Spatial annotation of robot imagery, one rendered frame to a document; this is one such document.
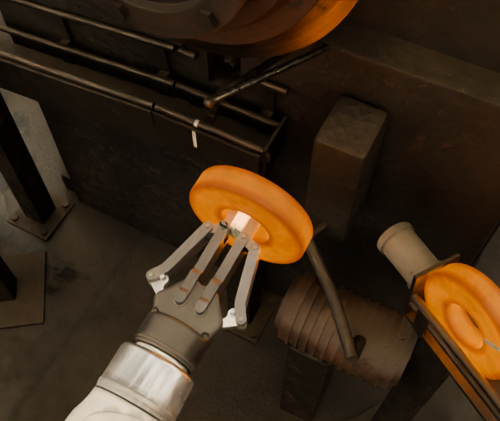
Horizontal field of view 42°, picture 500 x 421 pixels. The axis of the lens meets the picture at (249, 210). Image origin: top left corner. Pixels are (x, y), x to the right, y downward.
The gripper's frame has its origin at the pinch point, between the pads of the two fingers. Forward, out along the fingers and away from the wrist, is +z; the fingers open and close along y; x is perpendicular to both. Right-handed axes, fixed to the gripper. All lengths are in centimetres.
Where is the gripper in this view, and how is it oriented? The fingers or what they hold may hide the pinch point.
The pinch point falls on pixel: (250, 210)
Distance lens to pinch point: 78.0
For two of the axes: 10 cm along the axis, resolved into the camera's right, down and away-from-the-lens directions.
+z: 4.6, -7.8, 4.2
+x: -0.2, -4.8, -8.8
